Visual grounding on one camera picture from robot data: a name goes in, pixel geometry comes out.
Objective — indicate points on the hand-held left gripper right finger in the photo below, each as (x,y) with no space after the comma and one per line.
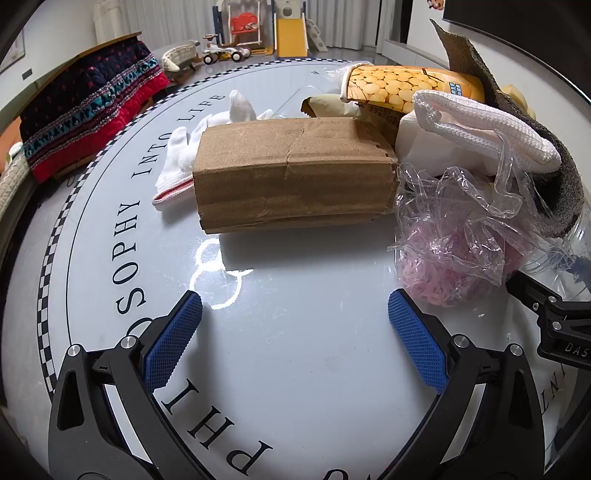
(418,344)

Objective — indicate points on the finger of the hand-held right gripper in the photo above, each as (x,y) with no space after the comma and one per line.
(531,290)

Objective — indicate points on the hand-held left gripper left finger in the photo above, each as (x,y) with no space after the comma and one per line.
(173,344)

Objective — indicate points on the clear plastic bottle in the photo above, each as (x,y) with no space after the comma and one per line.
(572,251)

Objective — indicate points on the pink rubber band bag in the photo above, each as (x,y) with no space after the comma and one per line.
(434,279)

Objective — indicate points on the yellow sponge with dark scourer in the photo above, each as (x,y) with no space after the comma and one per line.
(565,184)

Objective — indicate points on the white knitted cloth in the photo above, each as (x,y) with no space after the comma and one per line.
(461,115)

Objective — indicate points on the white cotton glove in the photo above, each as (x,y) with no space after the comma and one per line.
(179,150)
(242,106)

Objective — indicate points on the brown cardboard box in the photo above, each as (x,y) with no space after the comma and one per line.
(286,184)

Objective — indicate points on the yellow corn print snack packet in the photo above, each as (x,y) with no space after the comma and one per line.
(401,85)

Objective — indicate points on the brown paper packet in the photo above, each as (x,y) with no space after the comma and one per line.
(330,106)

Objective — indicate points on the beige quilted sofa mat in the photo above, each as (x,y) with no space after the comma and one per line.
(11,180)

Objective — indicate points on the red and navy printed blanket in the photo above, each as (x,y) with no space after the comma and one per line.
(83,106)

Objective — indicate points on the white television cabinet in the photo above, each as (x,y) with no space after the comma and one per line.
(411,53)

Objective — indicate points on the black television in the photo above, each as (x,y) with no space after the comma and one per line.
(517,18)

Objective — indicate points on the white toy car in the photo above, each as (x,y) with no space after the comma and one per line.
(222,53)

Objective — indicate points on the toy swing with red seat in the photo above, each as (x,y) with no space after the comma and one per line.
(244,23)

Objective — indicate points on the yellow toy slide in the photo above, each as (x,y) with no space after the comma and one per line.
(292,37)

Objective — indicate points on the leaf picture frame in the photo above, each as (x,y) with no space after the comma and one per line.
(11,50)

